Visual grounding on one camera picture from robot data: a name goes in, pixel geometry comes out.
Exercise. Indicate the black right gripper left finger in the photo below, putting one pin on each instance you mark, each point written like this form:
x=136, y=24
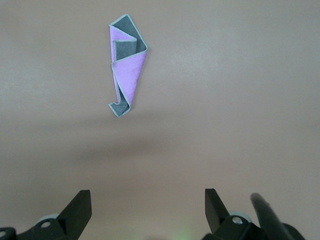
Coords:
x=75, y=215

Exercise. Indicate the purple and grey towel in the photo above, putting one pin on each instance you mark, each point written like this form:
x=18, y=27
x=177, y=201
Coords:
x=127, y=75

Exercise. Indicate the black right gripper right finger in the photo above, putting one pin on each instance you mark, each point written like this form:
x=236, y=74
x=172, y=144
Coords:
x=215, y=215

